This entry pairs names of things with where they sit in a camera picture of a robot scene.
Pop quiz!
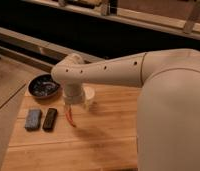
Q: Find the wooden cutting board table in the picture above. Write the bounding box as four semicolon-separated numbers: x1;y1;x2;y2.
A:
1;85;140;171

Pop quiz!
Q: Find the black rectangular block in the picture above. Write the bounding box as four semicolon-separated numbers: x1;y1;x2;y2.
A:
42;108;58;131

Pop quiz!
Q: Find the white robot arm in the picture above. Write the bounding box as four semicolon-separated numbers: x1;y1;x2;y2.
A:
51;49;200;171

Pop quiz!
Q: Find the blue sponge block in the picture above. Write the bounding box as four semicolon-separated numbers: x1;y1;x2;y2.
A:
24;109;42;131

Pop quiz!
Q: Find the dark ceramic bowl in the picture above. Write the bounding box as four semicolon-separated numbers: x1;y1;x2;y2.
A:
28;74;60;99

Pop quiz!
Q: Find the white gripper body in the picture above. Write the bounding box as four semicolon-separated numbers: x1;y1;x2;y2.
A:
63;84;95;108

